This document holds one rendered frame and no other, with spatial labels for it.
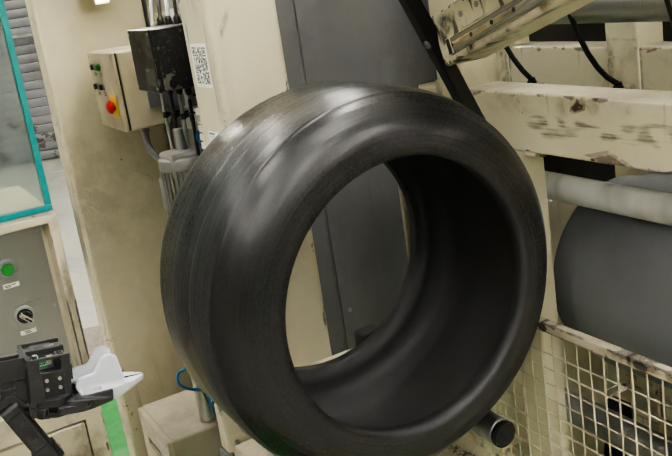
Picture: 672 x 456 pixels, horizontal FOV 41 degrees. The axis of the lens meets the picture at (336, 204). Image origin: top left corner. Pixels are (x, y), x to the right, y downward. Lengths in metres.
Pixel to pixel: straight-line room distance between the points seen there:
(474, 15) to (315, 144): 0.47
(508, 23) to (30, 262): 1.01
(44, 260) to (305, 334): 0.54
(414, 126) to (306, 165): 0.17
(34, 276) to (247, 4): 0.70
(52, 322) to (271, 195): 0.83
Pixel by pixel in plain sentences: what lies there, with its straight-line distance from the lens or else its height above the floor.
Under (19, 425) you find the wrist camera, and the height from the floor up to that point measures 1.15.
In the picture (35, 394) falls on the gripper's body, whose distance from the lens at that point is 1.19.
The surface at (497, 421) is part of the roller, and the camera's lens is 1.46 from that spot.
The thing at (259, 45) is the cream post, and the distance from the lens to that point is 1.52.
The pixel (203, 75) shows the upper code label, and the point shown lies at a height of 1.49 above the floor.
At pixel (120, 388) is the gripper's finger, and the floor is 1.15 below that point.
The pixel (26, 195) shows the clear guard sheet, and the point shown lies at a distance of 1.79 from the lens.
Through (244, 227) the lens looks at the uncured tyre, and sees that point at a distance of 1.15.
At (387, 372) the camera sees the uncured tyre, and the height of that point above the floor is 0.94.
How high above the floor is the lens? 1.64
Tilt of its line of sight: 15 degrees down
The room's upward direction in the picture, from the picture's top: 9 degrees counter-clockwise
